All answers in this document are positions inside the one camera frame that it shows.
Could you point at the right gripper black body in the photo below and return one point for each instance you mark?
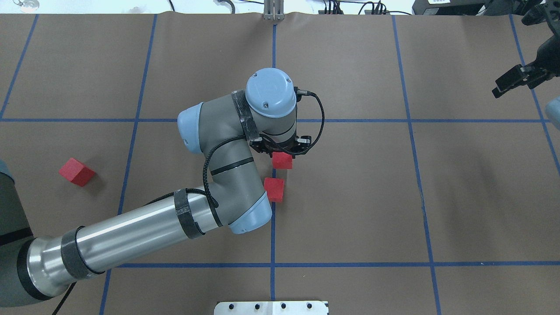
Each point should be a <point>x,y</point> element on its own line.
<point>544,56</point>

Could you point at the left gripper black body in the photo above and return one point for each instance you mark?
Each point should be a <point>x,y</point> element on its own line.
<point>265,148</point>

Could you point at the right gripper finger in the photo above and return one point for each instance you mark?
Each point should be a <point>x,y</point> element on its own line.
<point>517,76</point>

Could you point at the red block placed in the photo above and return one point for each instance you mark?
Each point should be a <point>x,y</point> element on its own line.
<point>76,172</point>
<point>274,188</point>
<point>282,160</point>

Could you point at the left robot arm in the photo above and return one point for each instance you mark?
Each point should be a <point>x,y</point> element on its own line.
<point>261,117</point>

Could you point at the black box white label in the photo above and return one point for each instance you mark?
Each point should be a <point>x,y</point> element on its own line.
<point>447,7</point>

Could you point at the clear tape roll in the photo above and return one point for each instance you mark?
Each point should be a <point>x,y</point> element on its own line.
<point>28,6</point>

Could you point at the aluminium frame post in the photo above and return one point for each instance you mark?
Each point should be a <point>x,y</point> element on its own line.
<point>273,10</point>

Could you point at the white pedestal column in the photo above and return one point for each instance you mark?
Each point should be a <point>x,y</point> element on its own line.
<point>272,308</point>

